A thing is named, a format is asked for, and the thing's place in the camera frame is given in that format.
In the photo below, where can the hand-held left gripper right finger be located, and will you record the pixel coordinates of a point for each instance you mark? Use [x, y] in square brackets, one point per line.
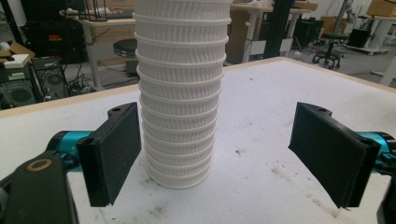
[330, 155]

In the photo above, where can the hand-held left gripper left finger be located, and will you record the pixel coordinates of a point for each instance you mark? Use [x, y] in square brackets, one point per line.
[109, 155]

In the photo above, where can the stack of white ribbed cups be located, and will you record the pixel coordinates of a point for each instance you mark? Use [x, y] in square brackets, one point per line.
[180, 93]

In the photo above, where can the black computer tower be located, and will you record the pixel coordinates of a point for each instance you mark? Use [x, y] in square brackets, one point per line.
[51, 77]

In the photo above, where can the white table leg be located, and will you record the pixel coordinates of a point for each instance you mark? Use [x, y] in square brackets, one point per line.
[389, 73]

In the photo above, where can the black wheeled office stool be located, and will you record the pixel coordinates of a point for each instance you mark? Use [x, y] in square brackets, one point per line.
[331, 46]

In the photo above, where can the round black stool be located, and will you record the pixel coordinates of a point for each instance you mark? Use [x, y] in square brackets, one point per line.
[125, 47]

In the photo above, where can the wooden desk with white legs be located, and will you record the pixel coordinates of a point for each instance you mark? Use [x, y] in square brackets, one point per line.
[102, 29]

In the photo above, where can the white table with black box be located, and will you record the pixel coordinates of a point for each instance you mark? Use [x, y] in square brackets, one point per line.
[378, 34]

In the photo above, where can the flat white box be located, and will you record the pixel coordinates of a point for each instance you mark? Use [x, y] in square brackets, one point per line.
[18, 60]

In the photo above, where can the black equipment cabinet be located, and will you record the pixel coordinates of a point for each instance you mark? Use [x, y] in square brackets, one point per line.
[53, 34]

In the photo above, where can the open cardboard box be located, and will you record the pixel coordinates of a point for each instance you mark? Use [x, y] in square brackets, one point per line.
[15, 49]

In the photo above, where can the wooden desk with brown panel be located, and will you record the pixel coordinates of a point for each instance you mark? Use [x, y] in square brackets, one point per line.
[246, 28]

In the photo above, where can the cardboard box on table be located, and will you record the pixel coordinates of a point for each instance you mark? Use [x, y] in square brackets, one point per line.
[381, 6]

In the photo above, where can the black metal post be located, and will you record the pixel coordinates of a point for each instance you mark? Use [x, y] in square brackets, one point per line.
[278, 28]

